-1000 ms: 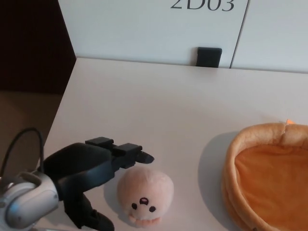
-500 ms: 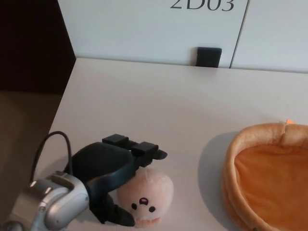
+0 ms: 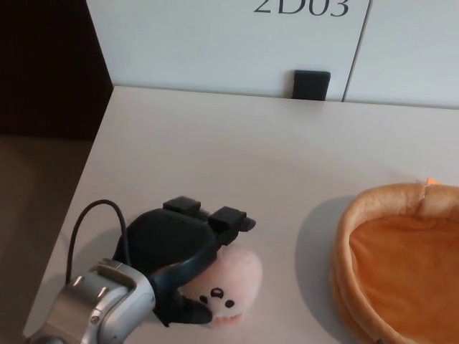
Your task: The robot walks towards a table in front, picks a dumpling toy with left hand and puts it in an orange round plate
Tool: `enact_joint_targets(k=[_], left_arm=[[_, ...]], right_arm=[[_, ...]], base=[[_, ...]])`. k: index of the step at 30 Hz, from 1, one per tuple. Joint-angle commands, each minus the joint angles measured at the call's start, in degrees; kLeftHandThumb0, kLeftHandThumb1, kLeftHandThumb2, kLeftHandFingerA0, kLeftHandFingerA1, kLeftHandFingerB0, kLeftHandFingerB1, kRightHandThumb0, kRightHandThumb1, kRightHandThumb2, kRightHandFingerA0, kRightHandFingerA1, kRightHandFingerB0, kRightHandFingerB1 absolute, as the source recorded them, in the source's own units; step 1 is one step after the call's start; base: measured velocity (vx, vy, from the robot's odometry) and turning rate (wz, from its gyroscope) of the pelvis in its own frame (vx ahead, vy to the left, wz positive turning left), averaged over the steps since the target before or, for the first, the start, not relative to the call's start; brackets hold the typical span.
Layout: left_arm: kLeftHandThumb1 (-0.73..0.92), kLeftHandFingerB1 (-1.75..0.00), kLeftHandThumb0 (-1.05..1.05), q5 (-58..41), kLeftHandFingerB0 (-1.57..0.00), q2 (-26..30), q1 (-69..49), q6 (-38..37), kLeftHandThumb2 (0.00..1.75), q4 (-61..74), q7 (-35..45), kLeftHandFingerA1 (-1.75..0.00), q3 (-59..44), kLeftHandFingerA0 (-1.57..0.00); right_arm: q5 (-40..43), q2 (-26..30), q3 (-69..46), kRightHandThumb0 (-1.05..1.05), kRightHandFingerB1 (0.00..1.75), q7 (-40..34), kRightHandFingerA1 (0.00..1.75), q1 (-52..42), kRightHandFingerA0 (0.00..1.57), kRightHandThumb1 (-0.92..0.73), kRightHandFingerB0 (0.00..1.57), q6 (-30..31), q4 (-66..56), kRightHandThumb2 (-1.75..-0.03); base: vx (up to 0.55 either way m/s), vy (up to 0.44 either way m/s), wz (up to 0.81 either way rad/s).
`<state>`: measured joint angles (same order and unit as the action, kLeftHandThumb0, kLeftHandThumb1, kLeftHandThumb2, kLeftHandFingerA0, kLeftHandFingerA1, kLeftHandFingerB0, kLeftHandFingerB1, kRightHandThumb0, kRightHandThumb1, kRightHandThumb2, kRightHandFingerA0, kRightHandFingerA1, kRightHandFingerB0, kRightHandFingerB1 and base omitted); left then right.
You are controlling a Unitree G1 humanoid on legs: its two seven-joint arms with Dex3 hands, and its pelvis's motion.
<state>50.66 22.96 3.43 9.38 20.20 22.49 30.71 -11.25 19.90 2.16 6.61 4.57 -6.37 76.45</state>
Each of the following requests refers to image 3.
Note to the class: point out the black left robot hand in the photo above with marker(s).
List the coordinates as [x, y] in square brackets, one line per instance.
[165, 240]

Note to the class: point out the pink plush dumpling toy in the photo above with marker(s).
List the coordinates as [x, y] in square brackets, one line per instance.
[238, 276]

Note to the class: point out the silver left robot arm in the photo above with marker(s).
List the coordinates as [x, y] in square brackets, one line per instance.
[100, 301]

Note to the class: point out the orange round plush plate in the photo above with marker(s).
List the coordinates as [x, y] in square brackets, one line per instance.
[394, 258]

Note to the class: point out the white locker door printed 2D03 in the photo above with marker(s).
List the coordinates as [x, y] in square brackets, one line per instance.
[197, 43]

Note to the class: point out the dark brown side panel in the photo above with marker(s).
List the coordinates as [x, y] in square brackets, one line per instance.
[46, 64]

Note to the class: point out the plain white locker door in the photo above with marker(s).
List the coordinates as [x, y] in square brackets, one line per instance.
[412, 50]

